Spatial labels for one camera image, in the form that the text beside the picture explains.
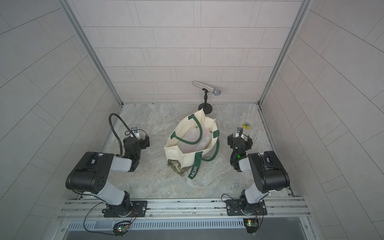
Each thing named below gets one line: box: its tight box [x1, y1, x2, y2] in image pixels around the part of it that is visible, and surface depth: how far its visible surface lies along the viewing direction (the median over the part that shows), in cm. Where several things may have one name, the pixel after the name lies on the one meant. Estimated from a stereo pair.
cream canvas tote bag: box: [164, 109, 220, 180], surface depth 82 cm
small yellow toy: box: [242, 122, 251, 129], surface depth 104 cm
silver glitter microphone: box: [192, 80, 222, 96], surface depth 98 cm
